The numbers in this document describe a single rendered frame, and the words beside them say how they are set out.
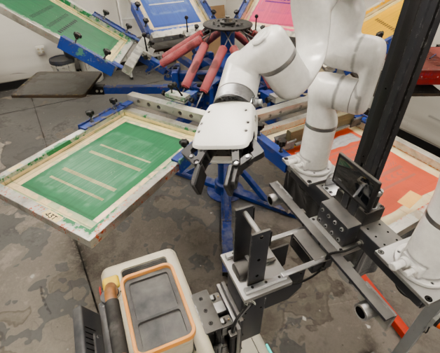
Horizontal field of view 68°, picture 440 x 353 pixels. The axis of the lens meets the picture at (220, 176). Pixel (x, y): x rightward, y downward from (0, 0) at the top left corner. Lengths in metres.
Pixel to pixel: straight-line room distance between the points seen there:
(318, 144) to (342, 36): 0.31
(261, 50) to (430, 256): 0.56
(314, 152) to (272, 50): 0.52
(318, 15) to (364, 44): 0.25
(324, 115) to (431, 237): 0.42
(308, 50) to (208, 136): 0.29
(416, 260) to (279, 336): 1.26
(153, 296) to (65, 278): 1.49
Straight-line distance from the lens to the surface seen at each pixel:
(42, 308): 2.30
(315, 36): 0.71
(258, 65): 0.61
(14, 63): 5.26
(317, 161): 1.07
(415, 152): 1.68
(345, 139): 1.69
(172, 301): 0.91
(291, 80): 0.62
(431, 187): 1.53
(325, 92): 0.96
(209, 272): 2.19
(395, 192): 1.43
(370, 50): 0.92
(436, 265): 0.86
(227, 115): 0.56
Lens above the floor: 1.78
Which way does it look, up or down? 38 degrees down
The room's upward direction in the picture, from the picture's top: straight up
